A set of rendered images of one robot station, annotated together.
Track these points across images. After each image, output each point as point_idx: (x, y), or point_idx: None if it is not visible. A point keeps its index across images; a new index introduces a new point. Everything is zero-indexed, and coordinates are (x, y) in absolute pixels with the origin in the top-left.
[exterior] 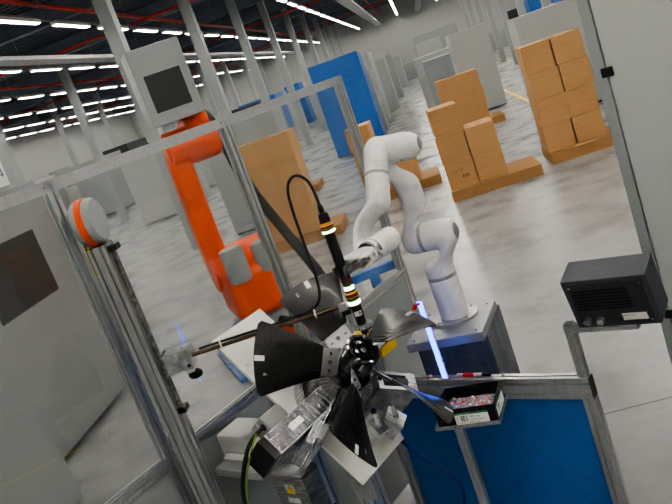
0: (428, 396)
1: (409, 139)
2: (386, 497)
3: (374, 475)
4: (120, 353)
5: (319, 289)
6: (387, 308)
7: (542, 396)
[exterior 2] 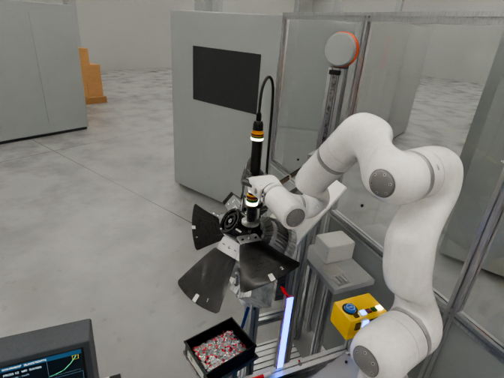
0: (209, 285)
1: (370, 159)
2: (250, 316)
3: None
4: None
5: None
6: (295, 267)
7: None
